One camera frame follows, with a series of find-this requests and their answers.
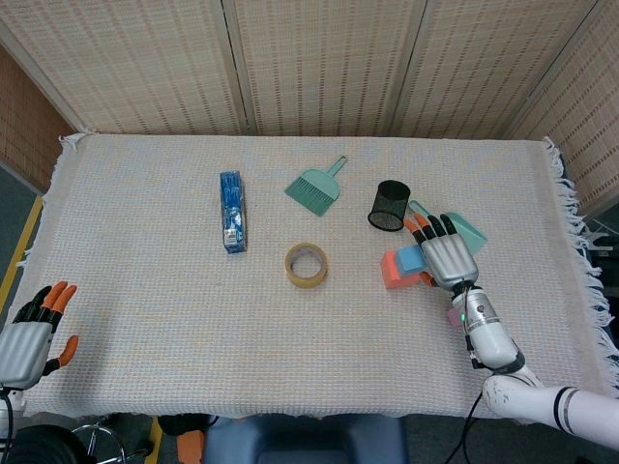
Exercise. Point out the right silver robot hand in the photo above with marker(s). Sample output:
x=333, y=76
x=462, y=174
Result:
x=450, y=261

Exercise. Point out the black ribbed robot cover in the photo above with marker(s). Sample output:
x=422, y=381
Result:
x=43, y=447

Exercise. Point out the black fabric bundle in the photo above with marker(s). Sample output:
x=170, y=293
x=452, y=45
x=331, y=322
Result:
x=184, y=424

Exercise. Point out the orange box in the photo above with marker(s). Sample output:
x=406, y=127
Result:
x=189, y=447

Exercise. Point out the white woven fringed tablecloth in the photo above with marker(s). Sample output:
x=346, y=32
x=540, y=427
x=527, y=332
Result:
x=193, y=314

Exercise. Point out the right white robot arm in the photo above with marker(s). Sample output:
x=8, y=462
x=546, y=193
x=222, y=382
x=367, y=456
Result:
x=493, y=343

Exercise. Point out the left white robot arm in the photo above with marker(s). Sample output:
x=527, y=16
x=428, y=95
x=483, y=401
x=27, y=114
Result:
x=5, y=411

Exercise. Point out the teal dustpan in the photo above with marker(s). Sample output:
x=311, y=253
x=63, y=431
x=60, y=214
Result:
x=471, y=234

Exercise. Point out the chrome stool frame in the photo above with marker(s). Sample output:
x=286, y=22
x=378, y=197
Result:
x=92, y=437

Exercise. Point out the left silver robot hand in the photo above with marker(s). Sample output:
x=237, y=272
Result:
x=21, y=353

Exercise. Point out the brown woven screen panel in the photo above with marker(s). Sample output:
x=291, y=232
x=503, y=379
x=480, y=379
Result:
x=24, y=125

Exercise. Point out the blue foam cube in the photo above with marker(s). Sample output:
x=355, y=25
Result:
x=411, y=258

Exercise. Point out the blue plastic wrapped package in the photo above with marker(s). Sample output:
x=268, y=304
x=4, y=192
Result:
x=233, y=212

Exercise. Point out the white metal bracket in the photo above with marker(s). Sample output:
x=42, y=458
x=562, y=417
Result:
x=597, y=239

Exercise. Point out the teal hand brush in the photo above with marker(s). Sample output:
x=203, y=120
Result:
x=314, y=191

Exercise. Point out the black mesh pen cup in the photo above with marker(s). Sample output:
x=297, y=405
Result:
x=387, y=212

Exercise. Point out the blue padded seat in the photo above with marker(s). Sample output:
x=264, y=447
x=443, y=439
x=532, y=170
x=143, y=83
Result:
x=304, y=440

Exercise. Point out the woven bamboo screen panel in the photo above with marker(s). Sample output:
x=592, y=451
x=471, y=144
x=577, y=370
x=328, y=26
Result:
x=585, y=121
x=324, y=63
x=121, y=63
x=483, y=63

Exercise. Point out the small pink foam cube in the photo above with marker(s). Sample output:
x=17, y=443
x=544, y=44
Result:
x=453, y=319

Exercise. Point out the brown packing tape roll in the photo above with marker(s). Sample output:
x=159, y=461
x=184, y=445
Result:
x=290, y=273

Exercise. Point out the orange foam cube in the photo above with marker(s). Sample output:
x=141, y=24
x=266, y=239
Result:
x=389, y=270

